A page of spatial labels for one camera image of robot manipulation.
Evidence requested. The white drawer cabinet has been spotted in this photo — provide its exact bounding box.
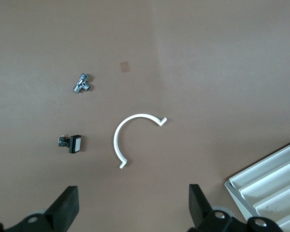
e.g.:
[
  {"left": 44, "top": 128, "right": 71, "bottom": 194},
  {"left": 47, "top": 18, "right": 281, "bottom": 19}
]
[{"left": 223, "top": 138, "right": 290, "bottom": 232}]

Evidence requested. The black rectangular push button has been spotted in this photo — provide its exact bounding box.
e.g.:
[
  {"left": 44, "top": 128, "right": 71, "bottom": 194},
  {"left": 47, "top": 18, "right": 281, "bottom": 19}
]
[{"left": 57, "top": 134, "right": 83, "bottom": 154}]

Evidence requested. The white curved plastic bracket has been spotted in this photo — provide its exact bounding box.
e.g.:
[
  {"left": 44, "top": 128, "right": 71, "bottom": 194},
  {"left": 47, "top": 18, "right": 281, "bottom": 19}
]
[{"left": 113, "top": 113, "right": 168, "bottom": 169}]

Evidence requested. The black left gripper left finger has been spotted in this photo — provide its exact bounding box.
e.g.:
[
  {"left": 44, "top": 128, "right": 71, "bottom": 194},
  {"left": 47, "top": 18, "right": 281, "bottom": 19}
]
[{"left": 0, "top": 185, "right": 80, "bottom": 232}]

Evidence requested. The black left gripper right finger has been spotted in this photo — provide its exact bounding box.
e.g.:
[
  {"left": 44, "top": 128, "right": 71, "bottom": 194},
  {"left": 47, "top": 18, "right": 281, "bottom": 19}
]
[{"left": 187, "top": 184, "right": 282, "bottom": 232}]

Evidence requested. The chrome tee pipe fitting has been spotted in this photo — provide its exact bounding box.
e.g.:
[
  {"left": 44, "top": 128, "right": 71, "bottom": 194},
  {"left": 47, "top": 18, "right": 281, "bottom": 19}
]
[{"left": 73, "top": 72, "right": 93, "bottom": 93}]

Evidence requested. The brown tape square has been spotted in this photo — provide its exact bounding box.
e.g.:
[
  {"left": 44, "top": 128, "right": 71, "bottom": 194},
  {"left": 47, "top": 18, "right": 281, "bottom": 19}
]
[{"left": 119, "top": 61, "right": 131, "bottom": 73}]

